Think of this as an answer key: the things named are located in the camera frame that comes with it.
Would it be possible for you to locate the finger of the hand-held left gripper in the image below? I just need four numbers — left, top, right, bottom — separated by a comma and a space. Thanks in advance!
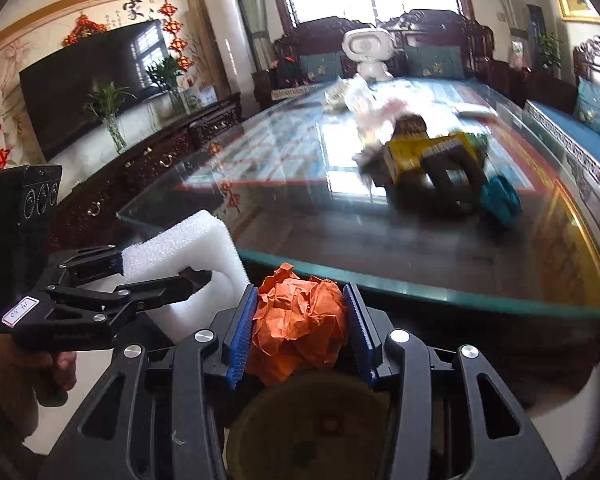
42, 244, 127, 286
45, 267, 213, 325

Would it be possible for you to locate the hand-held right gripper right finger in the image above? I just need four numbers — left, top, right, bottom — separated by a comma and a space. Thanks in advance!
342, 282, 563, 480

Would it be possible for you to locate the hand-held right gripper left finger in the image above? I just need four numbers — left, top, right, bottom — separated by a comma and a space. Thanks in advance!
37, 284, 261, 480

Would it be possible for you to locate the white foam block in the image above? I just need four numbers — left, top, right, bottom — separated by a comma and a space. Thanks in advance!
122, 208, 251, 346

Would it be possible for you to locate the orange paper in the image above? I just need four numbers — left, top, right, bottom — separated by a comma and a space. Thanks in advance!
246, 262, 351, 387

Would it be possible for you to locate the round yellow-rimmed bin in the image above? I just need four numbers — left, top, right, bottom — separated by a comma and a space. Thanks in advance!
225, 370, 396, 480

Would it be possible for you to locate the person's left hand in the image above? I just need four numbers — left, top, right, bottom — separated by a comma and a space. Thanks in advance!
0, 332, 78, 396

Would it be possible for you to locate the dark carved wooden cabinet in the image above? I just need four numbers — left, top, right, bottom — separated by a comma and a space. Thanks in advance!
50, 92, 243, 256

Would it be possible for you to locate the tall glass vase with bamboo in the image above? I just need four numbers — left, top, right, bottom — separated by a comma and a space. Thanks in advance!
82, 82, 136, 153

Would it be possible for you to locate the black flat television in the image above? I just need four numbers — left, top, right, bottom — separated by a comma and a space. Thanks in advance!
19, 20, 168, 161

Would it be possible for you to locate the black curved plastic piece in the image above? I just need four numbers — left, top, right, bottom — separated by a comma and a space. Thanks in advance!
420, 147, 488, 211

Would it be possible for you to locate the red-bordered printed table sheet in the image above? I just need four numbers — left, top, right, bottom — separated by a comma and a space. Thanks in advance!
175, 80, 571, 203

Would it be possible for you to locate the bushy bamboo in glass vase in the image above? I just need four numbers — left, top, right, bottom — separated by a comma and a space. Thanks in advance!
145, 57, 188, 116

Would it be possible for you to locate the white green carton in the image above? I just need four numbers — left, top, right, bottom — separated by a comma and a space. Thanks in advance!
182, 77, 218, 111

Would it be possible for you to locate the yellow cardboard box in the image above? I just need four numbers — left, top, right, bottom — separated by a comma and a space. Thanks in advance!
385, 132, 486, 183

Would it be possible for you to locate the wide red knot ornament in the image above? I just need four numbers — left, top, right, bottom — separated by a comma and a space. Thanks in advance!
62, 14, 108, 48

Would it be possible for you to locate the pale pink plastic bag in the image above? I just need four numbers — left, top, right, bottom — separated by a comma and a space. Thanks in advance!
352, 97, 411, 171

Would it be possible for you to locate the brown yellow snack packet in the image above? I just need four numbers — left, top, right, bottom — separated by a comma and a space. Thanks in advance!
392, 115, 428, 141

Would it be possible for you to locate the white tower air conditioner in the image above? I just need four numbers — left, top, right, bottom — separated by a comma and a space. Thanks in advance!
203, 0, 256, 106

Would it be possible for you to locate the black red bag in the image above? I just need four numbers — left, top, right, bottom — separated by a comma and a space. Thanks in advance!
272, 55, 306, 88

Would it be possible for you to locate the crumpled white printed wrapper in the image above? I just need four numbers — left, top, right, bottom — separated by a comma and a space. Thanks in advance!
322, 77, 361, 111

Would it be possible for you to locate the flat white folded cloth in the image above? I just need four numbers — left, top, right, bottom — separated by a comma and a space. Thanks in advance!
452, 102, 498, 121

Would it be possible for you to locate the teal embroidered cushion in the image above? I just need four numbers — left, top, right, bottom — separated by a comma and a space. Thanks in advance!
300, 52, 343, 83
405, 45, 465, 80
575, 78, 600, 131

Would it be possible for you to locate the white toy robot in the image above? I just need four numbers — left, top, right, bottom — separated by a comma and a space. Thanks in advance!
341, 26, 396, 81

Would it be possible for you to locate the carved wooden sofa blue seat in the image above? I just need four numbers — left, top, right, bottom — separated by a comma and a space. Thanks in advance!
522, 35, 600, 211

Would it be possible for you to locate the dark wooden side table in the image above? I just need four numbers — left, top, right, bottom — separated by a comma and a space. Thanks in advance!
490, 60, 536, 106

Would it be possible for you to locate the long carved wooden sofa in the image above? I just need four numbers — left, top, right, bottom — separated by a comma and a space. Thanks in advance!
252, 10, 496, 101

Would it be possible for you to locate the small potted green plant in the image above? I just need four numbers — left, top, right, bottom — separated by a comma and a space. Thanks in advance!
535, 32, 563, 73

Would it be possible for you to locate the tall black appliance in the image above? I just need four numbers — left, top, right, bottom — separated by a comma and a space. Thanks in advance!
526, 4, 546, 61

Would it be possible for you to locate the hanging red knot string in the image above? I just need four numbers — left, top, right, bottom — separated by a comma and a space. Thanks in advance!
157, 0, 196, 73

